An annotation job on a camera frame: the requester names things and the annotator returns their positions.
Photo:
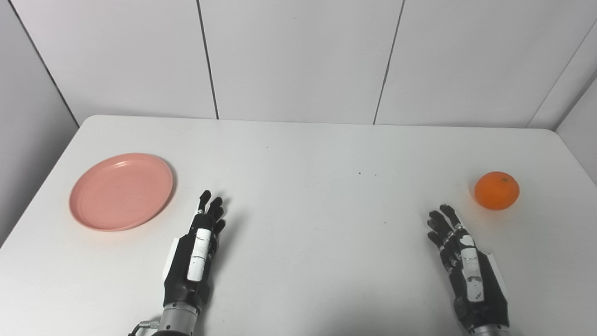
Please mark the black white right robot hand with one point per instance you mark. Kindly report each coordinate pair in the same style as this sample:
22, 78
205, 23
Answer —
485, 298

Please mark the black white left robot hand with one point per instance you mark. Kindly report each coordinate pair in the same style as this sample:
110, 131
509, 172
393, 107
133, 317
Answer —
184, 275

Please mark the pink round plate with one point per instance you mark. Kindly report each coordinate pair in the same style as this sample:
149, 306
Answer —
120, 192

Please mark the orange fruit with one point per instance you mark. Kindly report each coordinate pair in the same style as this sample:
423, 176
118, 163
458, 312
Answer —
496, 190

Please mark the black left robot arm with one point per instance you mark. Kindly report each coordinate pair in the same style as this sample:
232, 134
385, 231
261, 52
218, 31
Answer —
177, 322

